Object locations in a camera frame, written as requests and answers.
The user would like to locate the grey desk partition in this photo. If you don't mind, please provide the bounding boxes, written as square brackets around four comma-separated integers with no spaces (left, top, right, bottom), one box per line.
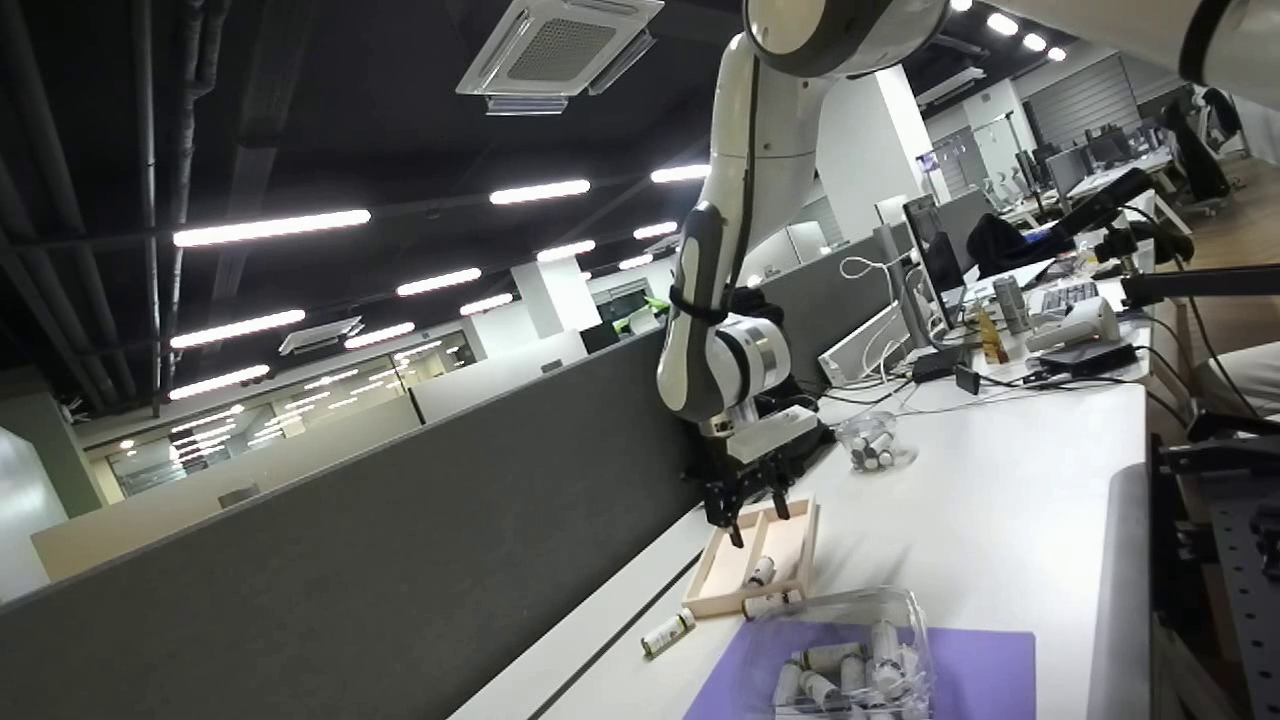
[0,323,712,720]
[765,234,901,399]

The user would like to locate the dark computer monitor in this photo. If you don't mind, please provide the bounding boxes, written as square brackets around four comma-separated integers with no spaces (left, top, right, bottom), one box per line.
[901,192,971,335]

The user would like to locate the white slab device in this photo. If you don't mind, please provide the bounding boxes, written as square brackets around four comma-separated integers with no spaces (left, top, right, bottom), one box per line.
[813,301,929,394]

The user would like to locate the white cable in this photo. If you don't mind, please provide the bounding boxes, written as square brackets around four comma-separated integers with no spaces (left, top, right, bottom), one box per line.
[833,249,940,404]

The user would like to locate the white desktop gadget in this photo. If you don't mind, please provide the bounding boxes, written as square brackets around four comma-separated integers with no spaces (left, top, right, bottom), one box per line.
[1047,293,1126,354]

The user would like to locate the small labelled bottle yellowish base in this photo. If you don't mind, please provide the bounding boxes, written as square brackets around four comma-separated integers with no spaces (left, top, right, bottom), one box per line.
[734,585,804,622]

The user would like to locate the black horizontal bar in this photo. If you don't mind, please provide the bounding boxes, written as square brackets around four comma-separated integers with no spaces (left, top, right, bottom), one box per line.
[1116,259,1280,313]

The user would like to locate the black perforated mounting board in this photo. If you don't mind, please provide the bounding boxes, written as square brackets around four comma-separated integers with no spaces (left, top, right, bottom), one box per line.
[1148,422,1280,720]

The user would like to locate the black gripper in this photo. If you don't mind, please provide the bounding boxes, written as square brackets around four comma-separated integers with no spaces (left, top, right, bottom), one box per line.
[690,404,841,552]

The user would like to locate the small yellow bottle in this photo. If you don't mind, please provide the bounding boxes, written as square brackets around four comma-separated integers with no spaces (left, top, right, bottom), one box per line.
[971,301,1006,365]

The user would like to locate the small bottle white cap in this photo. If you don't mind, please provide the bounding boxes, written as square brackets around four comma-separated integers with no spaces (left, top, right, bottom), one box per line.
[635,602,698,662]

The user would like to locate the small glass bowl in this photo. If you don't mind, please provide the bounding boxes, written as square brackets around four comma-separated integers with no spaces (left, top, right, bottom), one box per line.
[849,409,925,480]

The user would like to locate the ceiling air conditioner cassette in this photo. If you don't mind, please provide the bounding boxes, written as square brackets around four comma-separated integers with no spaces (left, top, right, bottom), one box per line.
[450,0,666,124]

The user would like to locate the light wooden divided tray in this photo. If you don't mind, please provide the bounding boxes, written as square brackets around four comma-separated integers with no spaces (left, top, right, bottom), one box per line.
[684,490,823,622]

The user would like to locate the dark office chair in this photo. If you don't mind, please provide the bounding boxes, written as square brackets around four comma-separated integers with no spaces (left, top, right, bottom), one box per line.
[1157,83,1241,208]

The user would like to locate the black ceiling pipes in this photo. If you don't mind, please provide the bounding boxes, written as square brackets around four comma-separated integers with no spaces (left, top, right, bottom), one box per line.
[126,0,225,394]

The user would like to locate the fluorescent ceiling light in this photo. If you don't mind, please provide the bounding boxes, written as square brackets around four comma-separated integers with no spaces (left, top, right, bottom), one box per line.
[164,359,275,404]
[391,263,487,302]
[647,161,717,187]
[167,204,377,254]
[339,317,422,354]
[164,302,310,354]
[485,177,594,210]
[530,234,604,269]

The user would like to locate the purple mat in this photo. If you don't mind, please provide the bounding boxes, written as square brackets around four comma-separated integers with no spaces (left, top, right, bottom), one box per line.
[684,619,1040,720]

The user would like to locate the white cylinder can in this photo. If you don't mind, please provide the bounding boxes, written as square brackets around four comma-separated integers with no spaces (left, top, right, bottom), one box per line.
[990,270,1034,354]

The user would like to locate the clear plastic container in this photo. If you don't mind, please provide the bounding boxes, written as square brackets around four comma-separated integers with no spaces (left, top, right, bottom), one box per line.
[768,580,940,720]

